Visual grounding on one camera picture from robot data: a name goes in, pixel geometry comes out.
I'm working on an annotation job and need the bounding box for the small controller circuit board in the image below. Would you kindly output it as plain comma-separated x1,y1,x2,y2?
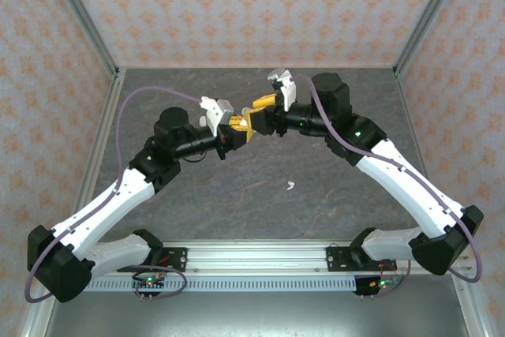
132,273,166,290
354,275,403,297

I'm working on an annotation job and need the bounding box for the aluminium table side rail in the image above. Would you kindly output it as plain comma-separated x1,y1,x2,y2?
58,67,128,245
394,67,453,243

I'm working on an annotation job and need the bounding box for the aluminium mounting rail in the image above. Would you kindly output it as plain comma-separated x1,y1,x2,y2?
92,239,474,275

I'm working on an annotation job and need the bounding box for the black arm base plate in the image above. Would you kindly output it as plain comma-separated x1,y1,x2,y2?
326,245,395,273
116,247,189,273

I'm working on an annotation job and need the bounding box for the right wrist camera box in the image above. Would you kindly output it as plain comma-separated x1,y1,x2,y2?
267,67,297,112

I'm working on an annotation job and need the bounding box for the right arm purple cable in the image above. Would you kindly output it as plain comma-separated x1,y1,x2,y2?
294,74,484,299

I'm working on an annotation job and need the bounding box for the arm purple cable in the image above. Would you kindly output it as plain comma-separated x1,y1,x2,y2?
294,74,484,299
24,87,203,303

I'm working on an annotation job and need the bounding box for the grey slotted cable duct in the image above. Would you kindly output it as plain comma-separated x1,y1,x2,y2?
84,278,358,293

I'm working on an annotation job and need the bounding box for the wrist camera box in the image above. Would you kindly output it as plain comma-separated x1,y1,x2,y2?
200,95,234,137
267,67,297,112

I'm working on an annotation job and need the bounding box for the grey metal shelf panel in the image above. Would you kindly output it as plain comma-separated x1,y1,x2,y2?
43,291,474,337

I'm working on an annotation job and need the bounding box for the aluminium frame post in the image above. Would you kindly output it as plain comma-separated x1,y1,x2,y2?
19,297,60,337
41,0,122,80
451,273,491,337
392,0,473,80

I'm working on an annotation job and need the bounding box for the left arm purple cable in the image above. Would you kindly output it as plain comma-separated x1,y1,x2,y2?
24,87,203,303

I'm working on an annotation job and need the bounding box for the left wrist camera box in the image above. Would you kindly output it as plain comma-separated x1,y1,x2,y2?
200,95,234,137

